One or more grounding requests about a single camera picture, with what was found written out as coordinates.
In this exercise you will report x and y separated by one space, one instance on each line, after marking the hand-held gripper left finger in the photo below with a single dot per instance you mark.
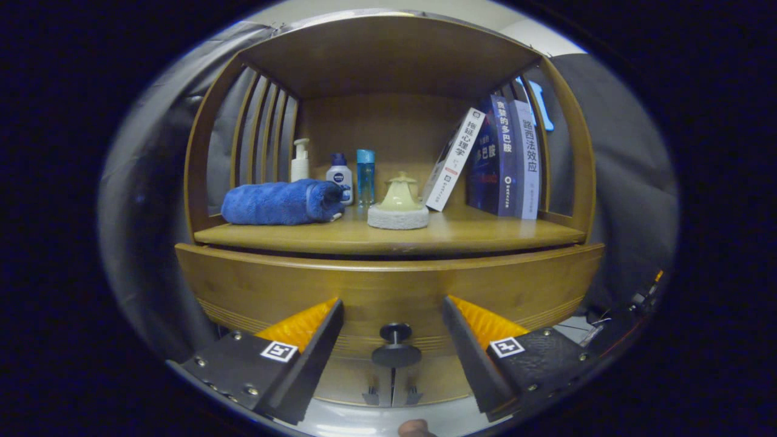
315 358

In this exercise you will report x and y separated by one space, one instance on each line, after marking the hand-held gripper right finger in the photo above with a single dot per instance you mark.
470 358

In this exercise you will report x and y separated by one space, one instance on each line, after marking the wooden drawer with black knob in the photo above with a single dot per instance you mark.
388 285

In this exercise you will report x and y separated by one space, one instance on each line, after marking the wooden countertop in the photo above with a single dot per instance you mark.
473 233

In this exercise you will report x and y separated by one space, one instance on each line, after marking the wooden cabinet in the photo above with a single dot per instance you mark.
376 127

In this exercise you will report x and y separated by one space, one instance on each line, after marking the blue folded towel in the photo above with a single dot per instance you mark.
273 203

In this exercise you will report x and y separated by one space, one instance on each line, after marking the small black electronic device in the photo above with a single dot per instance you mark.
643 297

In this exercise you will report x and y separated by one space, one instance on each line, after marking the white bottle with blue cap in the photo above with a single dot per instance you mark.
339 176

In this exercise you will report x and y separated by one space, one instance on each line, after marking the dark navy book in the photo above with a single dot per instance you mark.
482 170

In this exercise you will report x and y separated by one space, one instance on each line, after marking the clear blue bottle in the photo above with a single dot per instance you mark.
365 176

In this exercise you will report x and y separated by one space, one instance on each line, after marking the white pump bottle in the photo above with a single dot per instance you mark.
299 167

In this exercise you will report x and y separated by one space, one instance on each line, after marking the white book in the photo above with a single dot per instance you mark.
455 158

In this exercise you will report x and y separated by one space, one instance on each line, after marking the pale grey-blue book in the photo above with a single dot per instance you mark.
529 164

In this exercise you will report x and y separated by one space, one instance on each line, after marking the blue book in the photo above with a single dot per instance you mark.
507 158

